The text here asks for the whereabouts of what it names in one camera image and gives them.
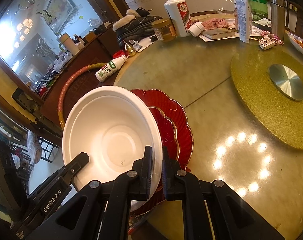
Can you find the patterned plate with food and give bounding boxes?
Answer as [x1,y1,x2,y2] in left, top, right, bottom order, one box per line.
[287,32,303,59]

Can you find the white cream tube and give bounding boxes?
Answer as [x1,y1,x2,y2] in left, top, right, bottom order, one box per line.
[234,0,253,43]

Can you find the striped cushion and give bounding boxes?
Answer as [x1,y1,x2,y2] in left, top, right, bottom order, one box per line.
[27,130,43,164]

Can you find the closed book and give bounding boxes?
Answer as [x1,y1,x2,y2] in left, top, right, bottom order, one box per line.
[202,27,236,40]

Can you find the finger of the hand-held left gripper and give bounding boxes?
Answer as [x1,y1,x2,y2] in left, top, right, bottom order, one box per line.
[58,152,90,185]

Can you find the round metal disc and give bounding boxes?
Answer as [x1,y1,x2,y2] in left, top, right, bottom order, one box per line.
[269,64,303,102]

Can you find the white milk drink bottle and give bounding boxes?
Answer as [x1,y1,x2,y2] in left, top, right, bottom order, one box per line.
[95,54,129,82]

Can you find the cream tumbler with handle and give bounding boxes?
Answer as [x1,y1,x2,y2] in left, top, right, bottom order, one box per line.
[57,32,80,56]

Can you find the small white jar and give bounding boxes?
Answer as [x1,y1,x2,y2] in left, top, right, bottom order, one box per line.
[188,22,205,37]

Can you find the white paper sheet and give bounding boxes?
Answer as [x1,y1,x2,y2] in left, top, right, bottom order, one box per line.
[135,35,157,53]

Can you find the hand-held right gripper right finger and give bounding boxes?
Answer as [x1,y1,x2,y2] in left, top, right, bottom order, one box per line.
[162,147,286,240]

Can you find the pink bead bracelet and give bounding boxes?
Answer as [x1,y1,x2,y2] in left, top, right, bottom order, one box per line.
[259,31,284,46]

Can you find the gold glitter round mat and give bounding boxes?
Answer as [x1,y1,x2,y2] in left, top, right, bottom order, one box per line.
[230,45,303,150]

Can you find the printed paper slip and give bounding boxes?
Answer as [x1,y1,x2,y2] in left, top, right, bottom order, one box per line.
[253,17,272,27]

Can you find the multicolour hula hoop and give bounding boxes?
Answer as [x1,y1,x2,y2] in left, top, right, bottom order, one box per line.
[58,63,109,130]

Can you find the white key fob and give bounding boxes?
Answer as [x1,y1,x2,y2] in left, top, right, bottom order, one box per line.
[259,36,276,50]

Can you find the white liquor bottle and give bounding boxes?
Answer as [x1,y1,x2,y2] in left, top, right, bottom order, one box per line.
[164,0,193,37]

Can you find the large white bowl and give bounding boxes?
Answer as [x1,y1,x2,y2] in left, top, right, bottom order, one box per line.
[62,85,164,213]

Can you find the wooden sideboard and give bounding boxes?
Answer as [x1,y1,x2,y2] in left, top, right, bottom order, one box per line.
[39,24,132,100]

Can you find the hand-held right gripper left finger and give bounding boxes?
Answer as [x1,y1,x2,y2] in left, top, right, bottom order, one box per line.
[25,145,153,240]

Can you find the red scalloped plate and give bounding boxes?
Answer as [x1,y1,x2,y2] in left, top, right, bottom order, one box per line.
[130,89,194,217]

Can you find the small gold bottle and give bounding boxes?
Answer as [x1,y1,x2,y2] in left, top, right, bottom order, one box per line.
[123,39,136,57]

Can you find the dark wooden chair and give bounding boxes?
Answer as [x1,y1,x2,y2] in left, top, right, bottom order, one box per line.
[285,1,303,34]

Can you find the red plate with label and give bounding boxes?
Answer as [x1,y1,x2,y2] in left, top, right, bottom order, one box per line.
[148,106,180,162]

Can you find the steel thermos flask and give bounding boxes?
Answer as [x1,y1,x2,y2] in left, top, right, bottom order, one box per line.
[269,0,287,40]

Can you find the framed wall picture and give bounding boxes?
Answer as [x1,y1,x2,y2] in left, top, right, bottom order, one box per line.
[46,0,79,27]

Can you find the pink cloth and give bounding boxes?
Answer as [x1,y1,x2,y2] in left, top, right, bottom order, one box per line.
[200,17,230,30]

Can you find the gold lidded jar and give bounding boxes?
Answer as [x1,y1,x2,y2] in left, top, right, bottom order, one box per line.
[151,18,177,42]

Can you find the clear plastic bags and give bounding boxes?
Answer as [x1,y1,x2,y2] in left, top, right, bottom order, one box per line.
[53,52,73,72]

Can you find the crumpled clear plastic bag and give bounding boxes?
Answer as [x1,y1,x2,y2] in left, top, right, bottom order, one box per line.
[88,17,103,28]

